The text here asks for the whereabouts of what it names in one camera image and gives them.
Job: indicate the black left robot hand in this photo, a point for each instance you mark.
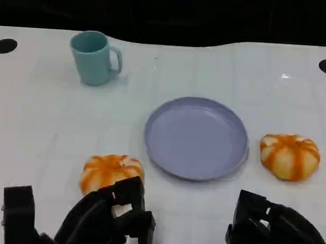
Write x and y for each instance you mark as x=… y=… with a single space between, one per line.
x=90 y=222

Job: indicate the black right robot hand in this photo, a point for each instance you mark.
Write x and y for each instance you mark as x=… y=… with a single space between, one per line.
x=283 y=234

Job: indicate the orange and white bread roll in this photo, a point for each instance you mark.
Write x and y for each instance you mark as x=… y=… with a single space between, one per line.
x=288 y=157
x=104 y=171

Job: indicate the lilac plate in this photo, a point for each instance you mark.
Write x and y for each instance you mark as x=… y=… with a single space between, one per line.
x=195 y=140

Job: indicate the pale green mug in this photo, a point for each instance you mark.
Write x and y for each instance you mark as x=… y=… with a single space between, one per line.
x=91 y=65

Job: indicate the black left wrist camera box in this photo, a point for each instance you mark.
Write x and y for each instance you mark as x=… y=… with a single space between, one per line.
x=17 y=212

